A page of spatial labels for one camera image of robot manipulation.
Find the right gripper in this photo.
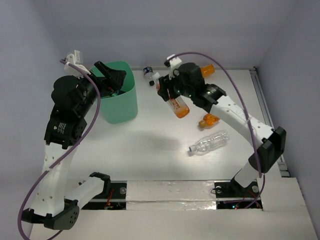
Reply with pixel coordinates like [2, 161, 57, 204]
[157, 67, 194, 102]

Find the amber ribbed orange bottle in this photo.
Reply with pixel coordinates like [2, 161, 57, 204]
[200, 64, 216, 78]

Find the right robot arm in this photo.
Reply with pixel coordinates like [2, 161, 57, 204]
[153, 62, 287, 196]

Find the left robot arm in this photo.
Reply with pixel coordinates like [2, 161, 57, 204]
[21, 61, 127, 231]

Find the green Sprite bottle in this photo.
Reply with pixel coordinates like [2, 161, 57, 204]
[105, 92, 120, 98]

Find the green plastic bin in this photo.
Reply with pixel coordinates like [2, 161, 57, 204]
[91, 61, 138, 124]

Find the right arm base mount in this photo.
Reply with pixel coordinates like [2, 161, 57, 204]
[210, 179, 263, 210]

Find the clear bottle orange label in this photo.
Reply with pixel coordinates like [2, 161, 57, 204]
[152, 72, 190, 119]

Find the clear Pepsi bottle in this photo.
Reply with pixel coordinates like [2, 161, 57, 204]
[142, 66, 155, 86]

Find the aluminium rail right edge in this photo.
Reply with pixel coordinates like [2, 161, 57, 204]
[249, 67, 291, 178]

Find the small orange juice bottle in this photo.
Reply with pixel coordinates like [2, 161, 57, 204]
[198, 113, 220, 129]

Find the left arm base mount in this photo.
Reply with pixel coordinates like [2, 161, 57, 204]
[82, 172, 127, 210]

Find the clear empty water bottle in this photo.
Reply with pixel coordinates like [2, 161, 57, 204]
[188, 130, 230, 156]

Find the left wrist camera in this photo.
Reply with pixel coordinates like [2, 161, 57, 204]
[64, 50, 90, 78]

